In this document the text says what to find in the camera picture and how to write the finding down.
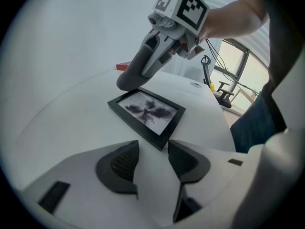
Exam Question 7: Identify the black framed picture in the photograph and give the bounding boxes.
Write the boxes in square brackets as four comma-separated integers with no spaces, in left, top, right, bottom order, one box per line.
[107,86,187,152]

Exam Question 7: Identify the grey wiping cloth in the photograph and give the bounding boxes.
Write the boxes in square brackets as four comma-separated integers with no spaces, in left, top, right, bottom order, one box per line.
[116,44,154,92]

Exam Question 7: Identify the person's right forearm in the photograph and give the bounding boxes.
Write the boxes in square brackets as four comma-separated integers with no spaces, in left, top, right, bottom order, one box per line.
[199,0,270,42]

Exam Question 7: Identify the white table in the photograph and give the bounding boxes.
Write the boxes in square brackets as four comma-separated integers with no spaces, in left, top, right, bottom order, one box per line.
[14,68,237,193]

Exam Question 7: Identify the person's black shirt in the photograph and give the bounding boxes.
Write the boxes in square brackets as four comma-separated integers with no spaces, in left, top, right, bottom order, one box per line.
[238,0,305,134]

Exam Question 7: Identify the person's blue jeans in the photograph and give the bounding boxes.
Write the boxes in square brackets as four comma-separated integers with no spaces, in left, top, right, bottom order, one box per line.
[229,91,279,154]

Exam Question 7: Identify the black office chair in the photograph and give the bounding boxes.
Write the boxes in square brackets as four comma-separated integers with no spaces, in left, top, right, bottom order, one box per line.
[200,54,236,109]

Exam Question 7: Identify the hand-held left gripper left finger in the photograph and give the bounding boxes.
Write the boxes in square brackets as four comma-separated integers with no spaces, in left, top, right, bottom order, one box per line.
[22,139,173,229]

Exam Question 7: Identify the thin black cable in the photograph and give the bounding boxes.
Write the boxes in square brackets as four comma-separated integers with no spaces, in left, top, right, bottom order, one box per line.
[205,38,258,93]

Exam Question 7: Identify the window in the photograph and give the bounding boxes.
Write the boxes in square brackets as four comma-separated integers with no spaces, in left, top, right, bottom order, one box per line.
[213,38,272,98]

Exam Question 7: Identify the red book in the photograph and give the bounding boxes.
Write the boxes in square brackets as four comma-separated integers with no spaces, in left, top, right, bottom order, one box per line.
[116,61,132,71]

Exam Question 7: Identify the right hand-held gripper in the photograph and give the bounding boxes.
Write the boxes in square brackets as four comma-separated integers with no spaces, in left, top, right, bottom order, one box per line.
[141,0,211,79]

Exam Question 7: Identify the person's right hand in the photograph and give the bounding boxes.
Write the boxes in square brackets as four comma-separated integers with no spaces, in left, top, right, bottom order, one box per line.
[166,36,188,57]

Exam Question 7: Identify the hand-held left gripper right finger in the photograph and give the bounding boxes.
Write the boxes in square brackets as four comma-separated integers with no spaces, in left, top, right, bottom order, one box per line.
[168,139,258,224]

